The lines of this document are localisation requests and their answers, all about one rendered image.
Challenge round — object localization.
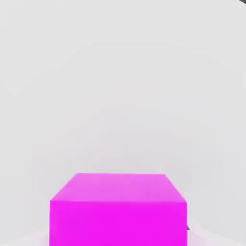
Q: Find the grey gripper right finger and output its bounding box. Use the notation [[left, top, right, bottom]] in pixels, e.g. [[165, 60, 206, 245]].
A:
[[186, 224, 207, 246]]

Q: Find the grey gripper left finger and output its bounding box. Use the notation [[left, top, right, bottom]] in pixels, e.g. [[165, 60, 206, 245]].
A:
[[25, 230, 50, 246]]

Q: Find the small magenta cube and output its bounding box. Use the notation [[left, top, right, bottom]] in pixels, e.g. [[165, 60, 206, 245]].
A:
[[49, 172, 188, 246]]

